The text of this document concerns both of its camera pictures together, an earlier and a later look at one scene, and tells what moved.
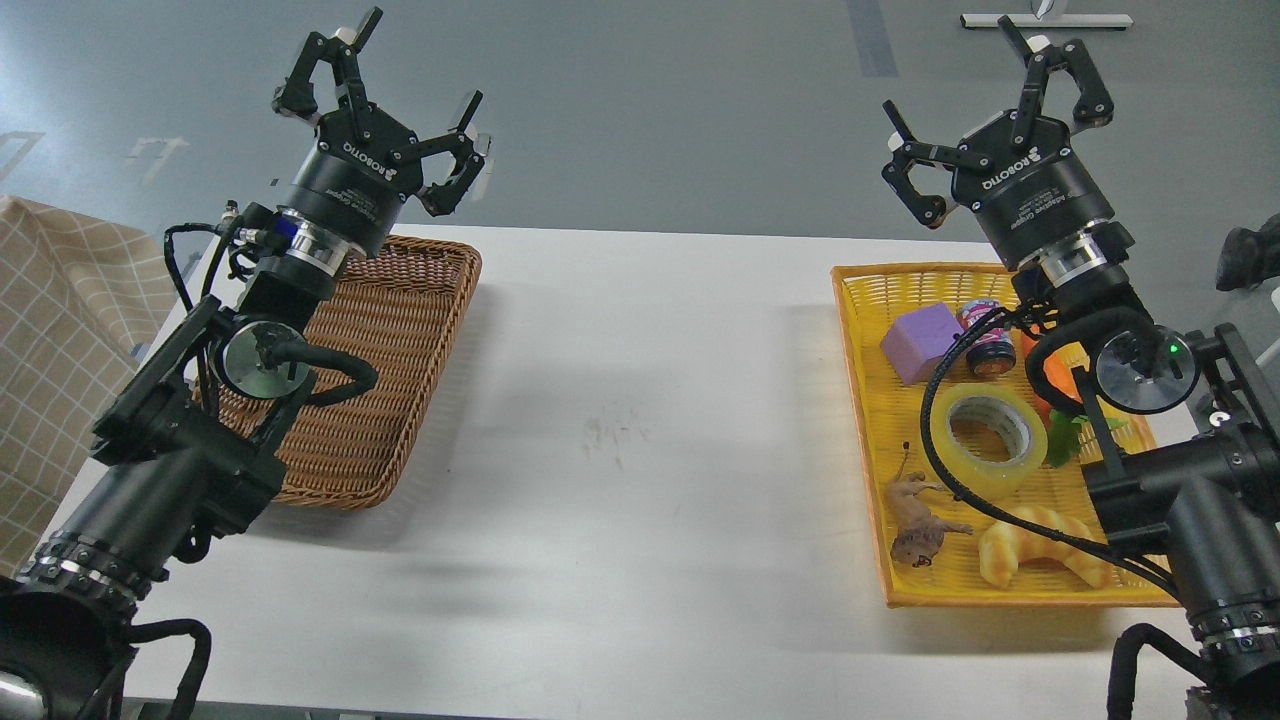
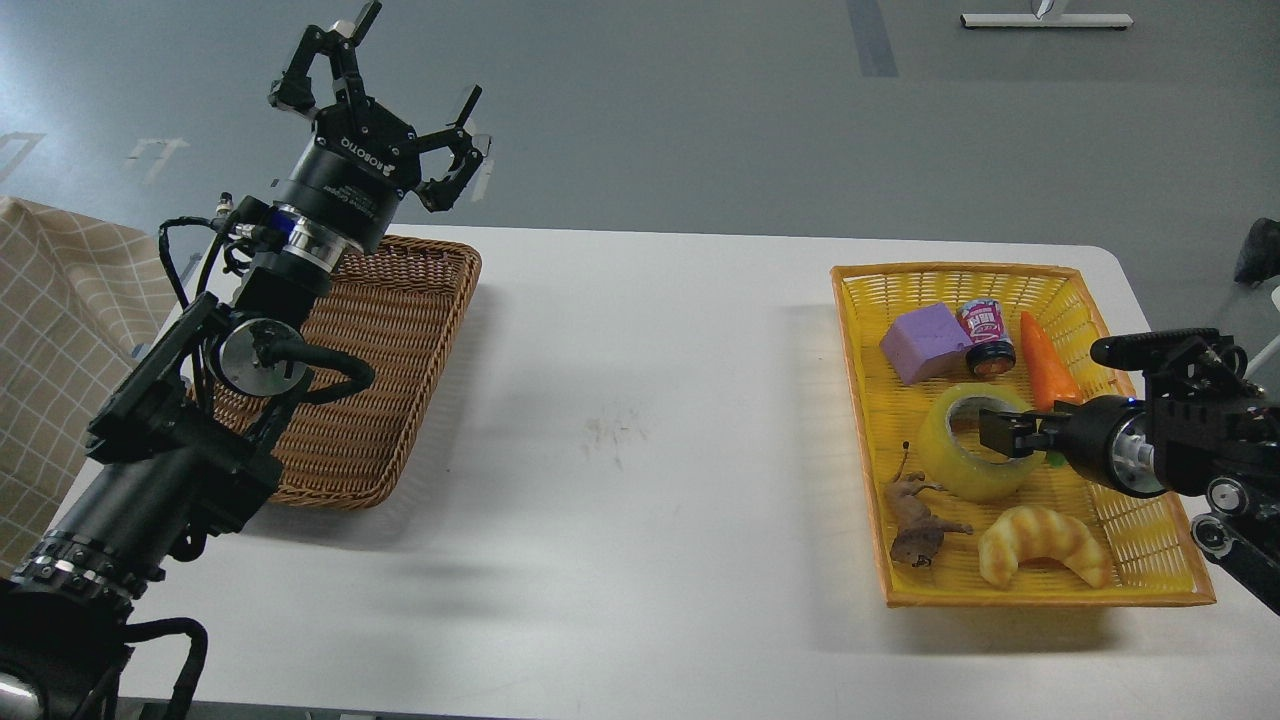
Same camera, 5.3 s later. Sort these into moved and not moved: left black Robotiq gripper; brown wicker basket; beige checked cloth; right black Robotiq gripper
Moved: right black Robotiq gripper
Not moved: beige checked cloth; left black Robotiq gripper; brown wicker basket
